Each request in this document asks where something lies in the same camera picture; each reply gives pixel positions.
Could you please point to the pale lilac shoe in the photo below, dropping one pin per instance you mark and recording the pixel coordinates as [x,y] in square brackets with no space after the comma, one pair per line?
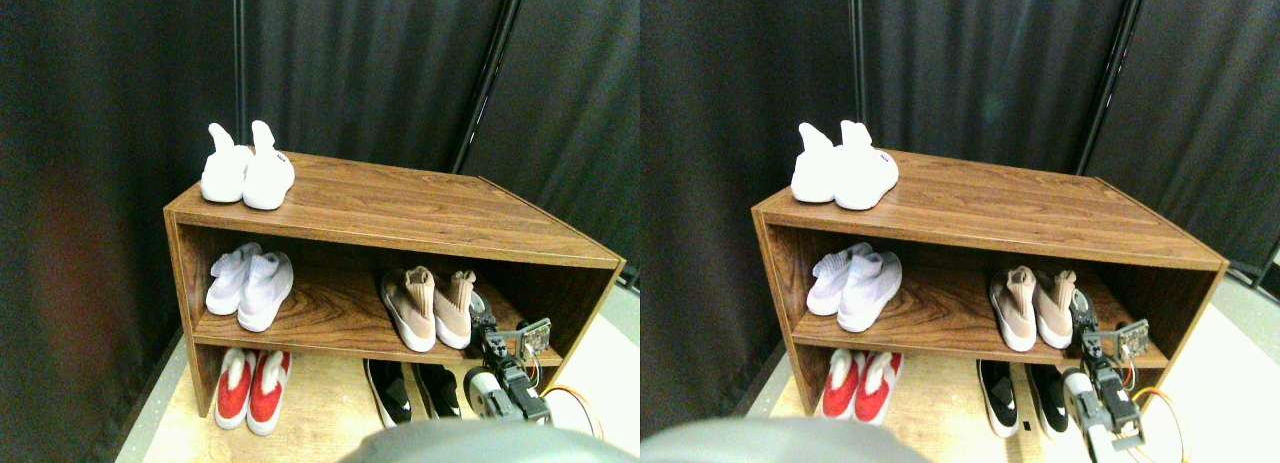
[868,298]
[227,288]
[264,298]
[828,288]

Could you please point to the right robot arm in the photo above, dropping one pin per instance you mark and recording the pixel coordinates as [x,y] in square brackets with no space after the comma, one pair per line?
[508,393]
[1103,403]

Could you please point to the red shoe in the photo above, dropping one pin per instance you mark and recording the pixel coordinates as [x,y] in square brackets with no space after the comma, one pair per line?
[876,388]
[842,388]
[234,398]
[268,398]

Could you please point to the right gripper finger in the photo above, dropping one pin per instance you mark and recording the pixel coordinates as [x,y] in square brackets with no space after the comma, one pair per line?
[481,309]
[1079,308]

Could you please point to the white shoe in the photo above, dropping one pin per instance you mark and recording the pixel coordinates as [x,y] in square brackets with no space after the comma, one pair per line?
[268,178]
[866,178]
[815,173]
[224,173]

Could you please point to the curtain stand pole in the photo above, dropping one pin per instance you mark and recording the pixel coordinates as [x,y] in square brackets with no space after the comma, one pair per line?
[1110,78]
[488,78]
[1268,263]
[858,53]

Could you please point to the brown shoe rack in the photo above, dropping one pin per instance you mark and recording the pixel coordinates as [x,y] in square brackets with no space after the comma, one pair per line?
[1020,208]
[420,208]

